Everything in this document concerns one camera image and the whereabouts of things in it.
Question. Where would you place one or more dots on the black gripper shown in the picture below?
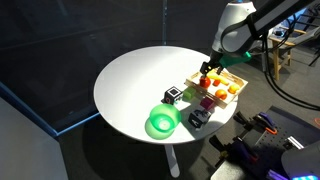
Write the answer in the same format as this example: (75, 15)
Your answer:
(215, 60)

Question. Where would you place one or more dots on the yellow-green block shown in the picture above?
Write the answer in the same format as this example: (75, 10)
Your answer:
(189, 93)

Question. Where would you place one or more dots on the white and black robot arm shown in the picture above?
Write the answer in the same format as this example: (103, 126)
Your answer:
(246, 23)

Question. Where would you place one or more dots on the magenta block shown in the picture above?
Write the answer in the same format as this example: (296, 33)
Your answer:
(207, 103)

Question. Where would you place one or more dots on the green translucent bowl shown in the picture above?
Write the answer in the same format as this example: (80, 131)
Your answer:
(165, 116)

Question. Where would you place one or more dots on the yellow toy banana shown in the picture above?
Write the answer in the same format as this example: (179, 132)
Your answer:
(220, 79)

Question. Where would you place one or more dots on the small red toy fruit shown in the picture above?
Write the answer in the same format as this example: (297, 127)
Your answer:
(216, 82)

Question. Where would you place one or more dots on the toy orange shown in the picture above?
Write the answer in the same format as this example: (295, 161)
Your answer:
(221, 94)

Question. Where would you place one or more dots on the large yellow toy lemon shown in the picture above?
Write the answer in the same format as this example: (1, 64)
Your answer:
(233, 88)

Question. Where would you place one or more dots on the wooden crate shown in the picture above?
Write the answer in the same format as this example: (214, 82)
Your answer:
(233, 98)

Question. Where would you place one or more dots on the black cube with white square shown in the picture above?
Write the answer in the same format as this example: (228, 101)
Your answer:
(172, 95)

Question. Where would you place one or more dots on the zebra print cube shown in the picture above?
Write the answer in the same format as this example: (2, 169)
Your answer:
(199, 119)

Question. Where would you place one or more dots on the black bar clamp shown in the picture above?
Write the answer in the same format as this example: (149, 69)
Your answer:
(245, 121)

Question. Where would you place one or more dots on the wooden chair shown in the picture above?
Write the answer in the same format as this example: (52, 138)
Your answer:
(280, 46)

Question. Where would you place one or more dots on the black and purple clamp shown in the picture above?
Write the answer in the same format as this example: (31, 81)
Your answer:
(230, 150)

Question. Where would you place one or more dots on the black perforated breadboard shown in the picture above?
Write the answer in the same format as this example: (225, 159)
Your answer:
(286, 130)

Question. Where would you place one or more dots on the white table leg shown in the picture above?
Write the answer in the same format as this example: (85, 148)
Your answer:
(172, 161)

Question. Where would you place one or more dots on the white device with blue light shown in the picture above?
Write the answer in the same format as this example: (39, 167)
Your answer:
(301, 161)

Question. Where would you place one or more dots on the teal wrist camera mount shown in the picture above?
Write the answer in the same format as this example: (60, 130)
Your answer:
(235, 59)

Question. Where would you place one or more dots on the grey vertical post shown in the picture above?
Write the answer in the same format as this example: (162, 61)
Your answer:
(164, 21)

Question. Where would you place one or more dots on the blue frame rail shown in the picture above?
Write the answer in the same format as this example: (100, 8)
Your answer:
(40, 125)

